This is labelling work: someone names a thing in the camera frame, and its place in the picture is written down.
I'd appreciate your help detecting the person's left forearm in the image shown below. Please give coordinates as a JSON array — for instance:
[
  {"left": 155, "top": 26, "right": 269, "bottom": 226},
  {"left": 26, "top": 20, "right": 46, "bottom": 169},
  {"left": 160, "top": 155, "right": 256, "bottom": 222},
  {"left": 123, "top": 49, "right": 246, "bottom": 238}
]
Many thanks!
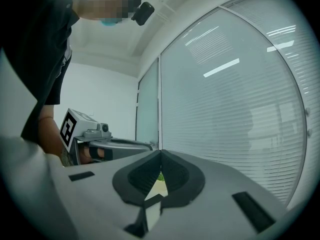
[{"left": 38, "top": 104, "right": 64, "bottom": 160}]

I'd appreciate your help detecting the person's head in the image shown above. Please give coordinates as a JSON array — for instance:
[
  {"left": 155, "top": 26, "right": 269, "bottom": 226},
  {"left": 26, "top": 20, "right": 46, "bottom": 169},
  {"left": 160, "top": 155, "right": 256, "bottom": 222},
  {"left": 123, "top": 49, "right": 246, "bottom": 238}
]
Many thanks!
[{"left": 71, "top": 0, "right": 144, "bottom": 27}]

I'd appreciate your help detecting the narrow frosted glass door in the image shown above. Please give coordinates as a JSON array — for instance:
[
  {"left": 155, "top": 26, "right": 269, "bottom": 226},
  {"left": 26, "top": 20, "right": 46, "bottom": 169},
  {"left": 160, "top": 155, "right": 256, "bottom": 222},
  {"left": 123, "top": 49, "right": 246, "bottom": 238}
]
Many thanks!
[{"left": 135, "top": 58, "right": 160, "bottom": 149}]

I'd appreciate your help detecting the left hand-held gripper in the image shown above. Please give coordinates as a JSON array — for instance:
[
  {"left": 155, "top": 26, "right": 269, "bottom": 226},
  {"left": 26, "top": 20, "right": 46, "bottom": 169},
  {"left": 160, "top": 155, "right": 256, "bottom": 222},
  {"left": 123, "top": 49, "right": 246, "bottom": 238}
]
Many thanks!
[{"left": 59, "top": 108, "right": 154, "bottom": 167}]

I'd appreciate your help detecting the curved glass panel with blinds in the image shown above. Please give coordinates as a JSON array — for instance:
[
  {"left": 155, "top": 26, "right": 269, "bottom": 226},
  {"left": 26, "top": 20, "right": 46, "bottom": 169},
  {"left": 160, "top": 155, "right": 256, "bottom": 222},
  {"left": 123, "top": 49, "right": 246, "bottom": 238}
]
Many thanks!
[{"left": 222, "top": 0, "right": 320, "bottom": 206}]

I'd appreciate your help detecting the black head-mounted camera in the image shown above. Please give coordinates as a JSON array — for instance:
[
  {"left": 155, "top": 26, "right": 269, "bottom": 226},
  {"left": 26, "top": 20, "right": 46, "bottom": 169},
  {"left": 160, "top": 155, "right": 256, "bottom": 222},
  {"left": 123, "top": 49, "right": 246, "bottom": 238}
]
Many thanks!
[{"left": 130, "top": 1, "right": 156, "bottom": 27}]

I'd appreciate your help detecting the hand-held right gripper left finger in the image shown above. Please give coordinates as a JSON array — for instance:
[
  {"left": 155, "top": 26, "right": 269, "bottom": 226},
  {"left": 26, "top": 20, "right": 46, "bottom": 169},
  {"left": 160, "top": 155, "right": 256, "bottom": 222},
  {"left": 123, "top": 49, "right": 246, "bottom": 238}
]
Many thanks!
[{"left": 64, "top": 149, "right": 162, "bottom": 240}]

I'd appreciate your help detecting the person's left hand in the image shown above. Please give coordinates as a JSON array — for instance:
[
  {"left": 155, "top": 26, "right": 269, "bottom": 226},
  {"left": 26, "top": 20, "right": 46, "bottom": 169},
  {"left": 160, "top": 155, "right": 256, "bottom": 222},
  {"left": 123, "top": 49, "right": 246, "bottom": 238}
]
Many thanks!
[{"left": 79, "top": 145, "right": 106, "bottom": 164}]

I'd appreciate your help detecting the person's black shirt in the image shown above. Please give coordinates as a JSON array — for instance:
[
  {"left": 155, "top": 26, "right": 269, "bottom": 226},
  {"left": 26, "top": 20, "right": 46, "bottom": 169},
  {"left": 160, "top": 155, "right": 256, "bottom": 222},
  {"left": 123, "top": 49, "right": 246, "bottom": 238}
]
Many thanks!
[{"left": 0, "top": 0, "right": 87, "bottom": 145}]

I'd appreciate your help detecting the large glass panel with blinds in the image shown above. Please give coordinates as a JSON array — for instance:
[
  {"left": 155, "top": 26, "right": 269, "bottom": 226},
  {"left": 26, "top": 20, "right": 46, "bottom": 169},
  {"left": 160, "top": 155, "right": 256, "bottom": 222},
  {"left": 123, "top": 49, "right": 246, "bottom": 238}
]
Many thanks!
[{"left": 159, "top": 6, "right": 309, "bottom": 210}]

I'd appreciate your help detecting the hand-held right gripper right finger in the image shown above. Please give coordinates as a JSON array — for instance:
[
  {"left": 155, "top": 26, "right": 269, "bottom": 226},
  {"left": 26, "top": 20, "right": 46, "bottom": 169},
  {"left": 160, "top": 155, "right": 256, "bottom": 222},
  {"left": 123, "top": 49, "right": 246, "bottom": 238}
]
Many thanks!
[{"left": 149, "top": 149, "right": 288, "bottom": 240}]

